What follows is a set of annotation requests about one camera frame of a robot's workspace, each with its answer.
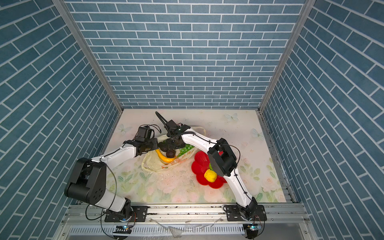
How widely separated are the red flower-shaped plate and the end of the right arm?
167 millimetres

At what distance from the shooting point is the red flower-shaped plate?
31.8 inches

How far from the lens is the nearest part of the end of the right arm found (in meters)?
0.70
